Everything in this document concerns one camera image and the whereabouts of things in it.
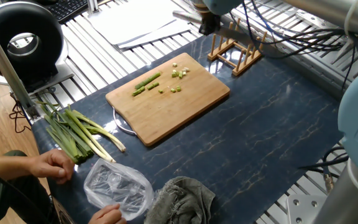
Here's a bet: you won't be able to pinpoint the single scallion stalk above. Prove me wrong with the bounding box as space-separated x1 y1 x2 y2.
134 72 162 90

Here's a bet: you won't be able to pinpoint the black base cable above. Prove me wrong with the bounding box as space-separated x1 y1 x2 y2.
298 145 350 179

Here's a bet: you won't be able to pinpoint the thin dark tangled cable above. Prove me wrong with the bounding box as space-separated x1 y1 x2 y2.
9 93 32 134

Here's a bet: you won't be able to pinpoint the grey-green rag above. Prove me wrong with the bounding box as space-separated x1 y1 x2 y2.
144 176 216 224

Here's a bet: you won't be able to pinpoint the clear plastic bag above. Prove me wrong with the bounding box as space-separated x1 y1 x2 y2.
83 157 155 221

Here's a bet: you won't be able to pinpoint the silver metal stand post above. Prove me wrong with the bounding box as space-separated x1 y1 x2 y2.
86 0 101 15

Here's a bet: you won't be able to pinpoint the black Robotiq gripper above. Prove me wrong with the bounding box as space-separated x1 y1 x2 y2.
198 11 222 36

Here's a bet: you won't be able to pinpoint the green trousers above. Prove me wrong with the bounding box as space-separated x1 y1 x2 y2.
0 150 55 224

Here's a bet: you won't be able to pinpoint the dark blue marbled mat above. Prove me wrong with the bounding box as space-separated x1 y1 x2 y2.
31 18 344 224

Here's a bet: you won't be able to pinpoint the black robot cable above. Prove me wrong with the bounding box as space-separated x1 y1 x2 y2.
228 0 358 91

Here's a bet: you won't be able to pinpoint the steel cleaver knife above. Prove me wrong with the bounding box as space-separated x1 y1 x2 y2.
172 10 256 47

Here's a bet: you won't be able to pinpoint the aluminium extrusion post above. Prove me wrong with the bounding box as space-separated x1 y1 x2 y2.
0 12 42 123

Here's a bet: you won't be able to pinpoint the person's right hand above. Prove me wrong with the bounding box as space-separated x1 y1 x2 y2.
88 203 127 224

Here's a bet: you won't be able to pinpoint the metal cable connector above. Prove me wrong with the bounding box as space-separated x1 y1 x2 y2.
323 173 336 194

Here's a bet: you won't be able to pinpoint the wooden dish rack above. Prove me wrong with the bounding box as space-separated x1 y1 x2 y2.
206 17 269 77

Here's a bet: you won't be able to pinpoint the scallion with white stem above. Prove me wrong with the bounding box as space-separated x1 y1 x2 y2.
72 110 127 152
67 105 113 161
63 108 117 163

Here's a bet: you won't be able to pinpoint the black floor cable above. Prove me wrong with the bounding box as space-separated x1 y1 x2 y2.
0 157 51 224

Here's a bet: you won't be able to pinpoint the wooden cutting board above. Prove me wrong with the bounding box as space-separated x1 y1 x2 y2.
105 52 231 147

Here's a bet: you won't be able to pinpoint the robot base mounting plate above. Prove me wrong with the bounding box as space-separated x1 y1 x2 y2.
286 194 328 224

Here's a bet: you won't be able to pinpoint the metal wire loop handle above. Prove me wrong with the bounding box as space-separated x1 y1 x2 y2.
112 106 138 136

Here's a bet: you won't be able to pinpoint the black keyboard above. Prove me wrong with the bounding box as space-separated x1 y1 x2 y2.
44 0 90 25

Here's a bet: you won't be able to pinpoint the grey metal base plate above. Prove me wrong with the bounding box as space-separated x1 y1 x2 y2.
9 60 75 96

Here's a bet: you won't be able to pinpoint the white blank paper sheet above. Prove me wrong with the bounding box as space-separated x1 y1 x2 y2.
87 0 180 46

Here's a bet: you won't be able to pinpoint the green scallion leaves bundle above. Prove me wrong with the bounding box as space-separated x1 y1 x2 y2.
35 100 94 164

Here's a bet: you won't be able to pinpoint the person's left forearm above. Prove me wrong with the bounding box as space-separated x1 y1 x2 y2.
0 153 34 187

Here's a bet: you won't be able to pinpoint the person's left hand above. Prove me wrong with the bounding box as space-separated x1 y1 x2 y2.
28 148 76 185

